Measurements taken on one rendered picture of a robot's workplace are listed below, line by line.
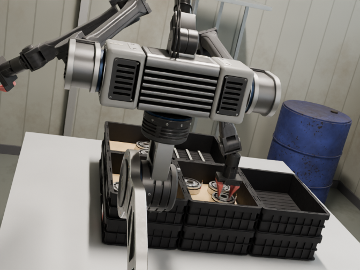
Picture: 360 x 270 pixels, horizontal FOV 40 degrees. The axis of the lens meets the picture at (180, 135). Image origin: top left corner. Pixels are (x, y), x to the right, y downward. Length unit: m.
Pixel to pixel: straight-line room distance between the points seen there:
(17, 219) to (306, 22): 3.13
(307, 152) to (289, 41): 1.01
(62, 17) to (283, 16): 1.81
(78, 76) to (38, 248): 0.82
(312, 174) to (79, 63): 3.03
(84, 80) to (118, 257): 0.82
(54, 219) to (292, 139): 2.39
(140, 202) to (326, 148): 2.92
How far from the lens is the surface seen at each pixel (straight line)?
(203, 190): 2.22
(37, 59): 1.85
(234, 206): 1.92
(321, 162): 4.05
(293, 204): 2.34
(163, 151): 1.35
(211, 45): 1.80
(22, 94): 4.16
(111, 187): 1.85
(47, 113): 4.19
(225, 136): 1.98
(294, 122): 3.97
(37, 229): 1.99
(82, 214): 2.12
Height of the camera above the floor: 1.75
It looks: 19 degrees down
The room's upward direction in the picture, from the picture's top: 12 degrees clockwise
